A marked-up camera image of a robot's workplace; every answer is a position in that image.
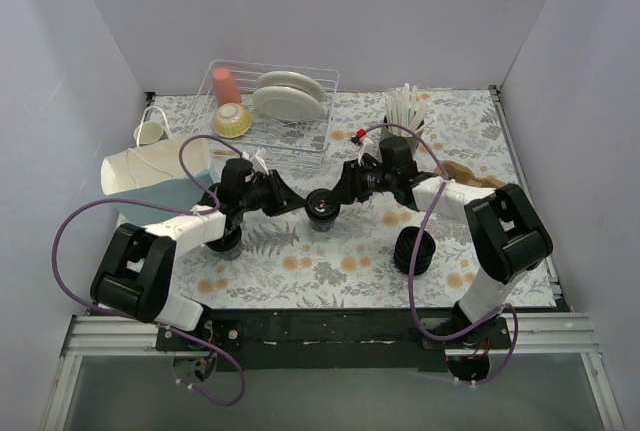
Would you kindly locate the yellow patterned bowl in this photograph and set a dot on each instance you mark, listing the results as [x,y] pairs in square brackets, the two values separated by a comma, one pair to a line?
[231,120]

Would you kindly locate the black coffee lid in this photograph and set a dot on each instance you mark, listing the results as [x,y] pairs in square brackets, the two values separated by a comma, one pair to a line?
[318,207]

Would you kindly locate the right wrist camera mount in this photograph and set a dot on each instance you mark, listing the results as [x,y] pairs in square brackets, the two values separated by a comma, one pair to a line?
[364,144]

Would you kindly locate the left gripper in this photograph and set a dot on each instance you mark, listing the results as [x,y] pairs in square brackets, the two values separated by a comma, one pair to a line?
[272,191]

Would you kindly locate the front white plate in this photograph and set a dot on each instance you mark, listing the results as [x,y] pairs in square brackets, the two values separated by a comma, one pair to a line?
[286,104]

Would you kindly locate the small white mug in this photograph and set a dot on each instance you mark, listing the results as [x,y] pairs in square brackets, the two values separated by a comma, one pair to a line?
[148,133]

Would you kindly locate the light blue paper bag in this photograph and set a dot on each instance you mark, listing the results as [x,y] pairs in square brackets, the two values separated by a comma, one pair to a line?
[154,173]

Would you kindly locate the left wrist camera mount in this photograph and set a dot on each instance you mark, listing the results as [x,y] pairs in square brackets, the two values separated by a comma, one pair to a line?
[258,160]

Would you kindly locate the pink plastic cup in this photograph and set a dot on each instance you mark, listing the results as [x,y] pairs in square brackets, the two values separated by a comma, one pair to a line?
[225,87]

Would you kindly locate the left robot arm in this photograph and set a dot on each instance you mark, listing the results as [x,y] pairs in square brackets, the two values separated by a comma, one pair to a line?
[134,277]

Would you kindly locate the white plate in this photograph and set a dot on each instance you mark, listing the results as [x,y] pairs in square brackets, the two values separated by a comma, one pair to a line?
[286,104]
[293,80]

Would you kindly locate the white wire dish rack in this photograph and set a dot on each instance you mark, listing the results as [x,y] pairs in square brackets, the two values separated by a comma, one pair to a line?
[299,144]

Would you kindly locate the rear white plate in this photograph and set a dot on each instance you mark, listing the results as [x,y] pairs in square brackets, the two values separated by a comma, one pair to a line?
[293,80]

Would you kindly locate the dark coffee cup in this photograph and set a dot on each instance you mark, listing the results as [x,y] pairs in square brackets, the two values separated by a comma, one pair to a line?
[322,225]
[229,247]

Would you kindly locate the stack of black lids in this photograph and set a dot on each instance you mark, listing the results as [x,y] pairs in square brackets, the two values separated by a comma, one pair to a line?
[404,247]

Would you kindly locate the brown cardboard cup carrier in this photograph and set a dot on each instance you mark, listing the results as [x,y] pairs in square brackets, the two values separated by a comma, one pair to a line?
[464,175]

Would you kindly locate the floral table mat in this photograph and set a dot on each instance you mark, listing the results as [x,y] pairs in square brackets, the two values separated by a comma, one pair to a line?
[285,263]

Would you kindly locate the bundle of white straws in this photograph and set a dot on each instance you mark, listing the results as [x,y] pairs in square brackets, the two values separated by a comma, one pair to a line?
[408,107]

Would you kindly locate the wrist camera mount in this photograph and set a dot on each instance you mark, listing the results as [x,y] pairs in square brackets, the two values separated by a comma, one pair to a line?
[258,160]
[364,144]

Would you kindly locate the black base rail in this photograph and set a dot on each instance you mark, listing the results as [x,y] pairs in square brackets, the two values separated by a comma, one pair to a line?
[314,338]

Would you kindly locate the grey straw holder cup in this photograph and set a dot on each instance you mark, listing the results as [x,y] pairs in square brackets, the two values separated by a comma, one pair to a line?
[409,137]

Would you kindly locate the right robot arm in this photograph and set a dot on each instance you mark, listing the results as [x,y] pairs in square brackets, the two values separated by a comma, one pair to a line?
[508,236]

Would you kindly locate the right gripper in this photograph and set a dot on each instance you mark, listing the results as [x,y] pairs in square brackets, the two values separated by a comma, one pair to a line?
[349,182]

